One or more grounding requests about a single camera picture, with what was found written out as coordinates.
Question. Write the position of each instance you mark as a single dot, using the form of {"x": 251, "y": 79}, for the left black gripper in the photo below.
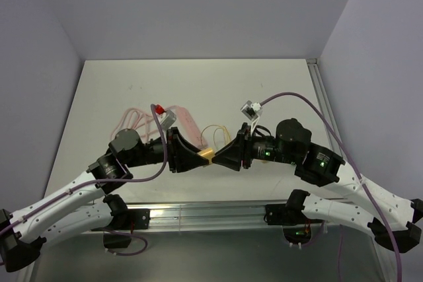
{"x": 188, "y": 162}

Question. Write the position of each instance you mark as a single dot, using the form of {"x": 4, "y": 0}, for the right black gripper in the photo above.
{"x": 231, "y": 156}

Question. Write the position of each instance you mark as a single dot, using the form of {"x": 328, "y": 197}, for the pink power strip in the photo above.
{"x": 190, "y": 127}

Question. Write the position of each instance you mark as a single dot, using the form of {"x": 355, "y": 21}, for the yellow plug with cable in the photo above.
{"x": 207, "y": 153}

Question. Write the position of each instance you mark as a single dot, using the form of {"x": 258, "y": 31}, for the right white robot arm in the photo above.
{"x": 389, "y": 219}

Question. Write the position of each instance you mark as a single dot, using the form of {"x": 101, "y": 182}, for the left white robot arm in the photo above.
{"x": 89, "y": 202}

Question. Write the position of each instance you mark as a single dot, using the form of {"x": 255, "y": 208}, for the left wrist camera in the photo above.
{"x": 166, "y": 117}

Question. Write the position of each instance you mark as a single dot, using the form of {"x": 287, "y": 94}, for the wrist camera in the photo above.
{"x": 166, "y": 117}
{"x": 252, "y": 110}

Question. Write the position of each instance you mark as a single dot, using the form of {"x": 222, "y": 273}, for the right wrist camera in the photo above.
{"x": 252, "y": 110}

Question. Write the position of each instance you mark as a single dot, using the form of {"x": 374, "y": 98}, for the aluminium front rail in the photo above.
{"x": 204, "y": 216}

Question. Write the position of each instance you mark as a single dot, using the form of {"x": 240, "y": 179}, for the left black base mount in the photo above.
{"x": 133, "y": 219}

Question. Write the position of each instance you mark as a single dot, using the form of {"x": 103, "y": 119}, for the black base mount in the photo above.
{"x": 133, "y": 219}
{"x": 295, "y": 225}

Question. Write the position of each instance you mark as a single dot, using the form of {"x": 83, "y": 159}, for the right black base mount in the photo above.
{"x": 295, "y": 225}

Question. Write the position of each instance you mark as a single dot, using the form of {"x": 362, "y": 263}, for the aluminium side rail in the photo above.
{"x": 324, "y": 105}

